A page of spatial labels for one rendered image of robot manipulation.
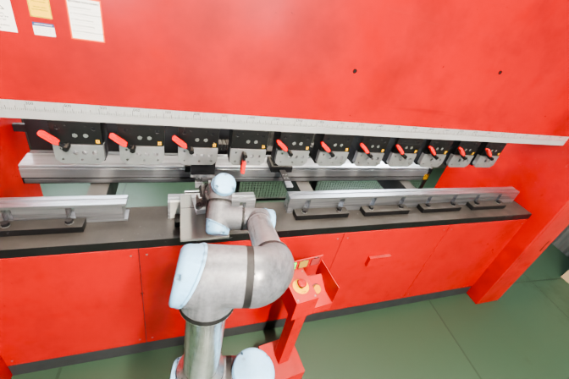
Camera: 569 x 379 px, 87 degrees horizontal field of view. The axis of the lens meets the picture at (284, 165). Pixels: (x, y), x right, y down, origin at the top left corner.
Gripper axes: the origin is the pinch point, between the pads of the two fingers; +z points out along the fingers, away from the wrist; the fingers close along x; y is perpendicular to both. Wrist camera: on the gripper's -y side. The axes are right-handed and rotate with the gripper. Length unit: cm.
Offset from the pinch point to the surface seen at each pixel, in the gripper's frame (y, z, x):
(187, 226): -6.7, -4.4, 8.7
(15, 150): 48, 53, 77
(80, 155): 23.5, -6.7, 41.8
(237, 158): 17.0, -11.7, -13.1
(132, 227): -1.7, 16.2, 27.9
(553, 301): -116, 35, -288
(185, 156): 19.8, -10.3, 7.4
